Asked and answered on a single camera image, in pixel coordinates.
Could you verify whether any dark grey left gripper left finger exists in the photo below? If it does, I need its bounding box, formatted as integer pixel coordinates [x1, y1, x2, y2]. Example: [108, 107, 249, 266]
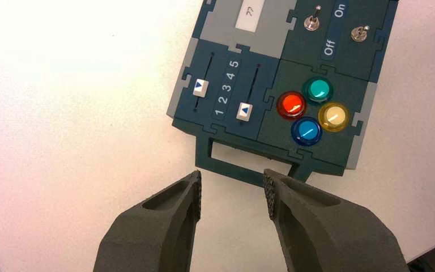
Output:
[93, 171, 202, 272]

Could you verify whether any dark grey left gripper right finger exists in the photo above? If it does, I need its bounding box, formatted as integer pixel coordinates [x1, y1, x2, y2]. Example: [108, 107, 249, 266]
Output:
[263, 169, 410, 272]

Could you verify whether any silver metal toggle switch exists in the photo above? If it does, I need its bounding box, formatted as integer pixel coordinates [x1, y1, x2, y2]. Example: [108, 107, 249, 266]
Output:
[351, 25, 371, 43]
[304, 5, 321, 32]

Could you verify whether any blue round push button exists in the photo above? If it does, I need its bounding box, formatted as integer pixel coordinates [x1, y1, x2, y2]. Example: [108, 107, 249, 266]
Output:
[291, 116, 323, 147]

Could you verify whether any yellow round push button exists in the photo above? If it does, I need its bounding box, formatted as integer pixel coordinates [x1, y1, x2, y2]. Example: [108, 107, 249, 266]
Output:
[317, 102, 351, 133]

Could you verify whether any red round push button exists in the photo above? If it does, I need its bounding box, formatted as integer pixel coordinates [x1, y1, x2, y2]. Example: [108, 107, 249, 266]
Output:
[276, 91, 308, 120]

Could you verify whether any green round push button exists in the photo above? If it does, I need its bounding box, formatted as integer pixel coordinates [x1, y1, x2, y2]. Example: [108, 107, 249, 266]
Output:
[301, 76, 334, 104]

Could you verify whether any white slider knob blue triangle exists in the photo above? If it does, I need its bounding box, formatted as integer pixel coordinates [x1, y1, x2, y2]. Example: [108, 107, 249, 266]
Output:
[193, 79, 209, 99]
[236, 102, 254, 122]

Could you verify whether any teal and grey task board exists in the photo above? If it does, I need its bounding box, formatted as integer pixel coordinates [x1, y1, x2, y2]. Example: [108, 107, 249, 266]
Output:
[166, 0, 400, 189]

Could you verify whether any small white number display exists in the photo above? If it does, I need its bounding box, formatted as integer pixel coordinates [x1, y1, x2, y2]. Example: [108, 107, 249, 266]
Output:
[235, 0, 266, 33]

